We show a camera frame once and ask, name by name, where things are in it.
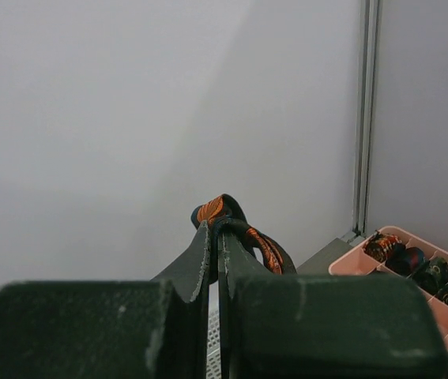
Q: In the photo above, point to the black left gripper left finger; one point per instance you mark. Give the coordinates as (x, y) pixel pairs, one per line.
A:
(110, 329)

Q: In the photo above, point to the red patterned rolled tie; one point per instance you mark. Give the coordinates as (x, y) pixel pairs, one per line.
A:
(382, 246)

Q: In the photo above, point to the white perforated plastic basket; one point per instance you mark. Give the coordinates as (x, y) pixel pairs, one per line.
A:
(213, 362)

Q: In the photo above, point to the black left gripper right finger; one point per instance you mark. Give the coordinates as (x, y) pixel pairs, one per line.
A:
(322, 326)

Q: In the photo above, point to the aluminium corner frame post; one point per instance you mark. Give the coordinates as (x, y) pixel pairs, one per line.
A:
(370, 14)

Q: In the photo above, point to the green dark rolled tie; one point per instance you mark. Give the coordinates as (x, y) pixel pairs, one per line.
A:
(433, 275)

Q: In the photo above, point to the pink compartment organizer tray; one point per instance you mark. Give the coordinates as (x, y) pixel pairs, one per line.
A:
(356, 262)

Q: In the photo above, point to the blue red rolled tie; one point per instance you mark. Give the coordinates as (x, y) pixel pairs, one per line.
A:
(405, 261)

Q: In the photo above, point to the black orange floral tie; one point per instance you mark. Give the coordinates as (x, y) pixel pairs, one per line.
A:
(224, 214)

